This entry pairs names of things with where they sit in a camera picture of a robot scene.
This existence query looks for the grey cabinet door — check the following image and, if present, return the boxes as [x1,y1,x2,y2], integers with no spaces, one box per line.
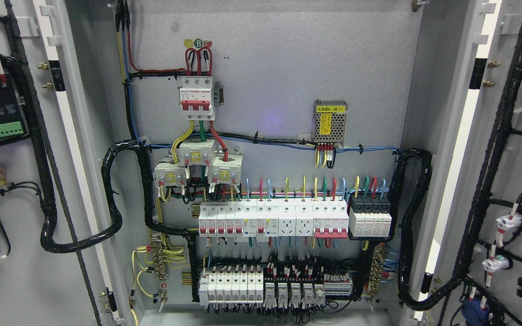
[387,0,522,326]
[0,0,115,326]

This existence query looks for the white current transformers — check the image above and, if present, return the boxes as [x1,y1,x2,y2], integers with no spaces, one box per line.
[153,139,243,188]

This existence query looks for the white socket breaker row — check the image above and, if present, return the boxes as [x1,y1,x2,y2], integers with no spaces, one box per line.
[278,199,314,237]

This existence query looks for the metal mesh power supply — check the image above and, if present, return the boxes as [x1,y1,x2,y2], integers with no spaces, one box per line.
[312,100,347,145]

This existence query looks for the red main circuit breaker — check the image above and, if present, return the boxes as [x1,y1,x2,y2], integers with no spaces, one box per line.
[179,76,219,120]

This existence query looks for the black surge protector block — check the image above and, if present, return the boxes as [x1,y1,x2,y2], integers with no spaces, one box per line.
[348,195,393,243]

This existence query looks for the white lower breaker row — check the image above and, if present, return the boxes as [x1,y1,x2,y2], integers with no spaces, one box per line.
[198,264,265,307]

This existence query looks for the brass ground terminal bar left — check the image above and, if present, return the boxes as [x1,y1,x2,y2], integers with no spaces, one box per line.
[150,232,168,305]

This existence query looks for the brass ground terminal bar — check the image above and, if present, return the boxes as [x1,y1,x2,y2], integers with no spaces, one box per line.
[150,232,168,305]
[366,243,385,298]

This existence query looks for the brass ground terminal bar right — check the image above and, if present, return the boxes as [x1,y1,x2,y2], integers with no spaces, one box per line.
[366,243,385,298]

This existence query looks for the red handle circuit breaker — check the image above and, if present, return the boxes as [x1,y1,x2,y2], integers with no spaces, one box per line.
[313,201,349,239]

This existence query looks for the black right cable loom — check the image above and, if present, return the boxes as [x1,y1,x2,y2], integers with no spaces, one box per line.
[388,147,465,311]

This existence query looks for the black cable loom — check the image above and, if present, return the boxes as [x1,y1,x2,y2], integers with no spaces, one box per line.
[40,138,198,302]
[388,147,465,311]

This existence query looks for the black left cable loom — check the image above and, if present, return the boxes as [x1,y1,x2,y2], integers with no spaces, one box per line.
[40,138,198,302]

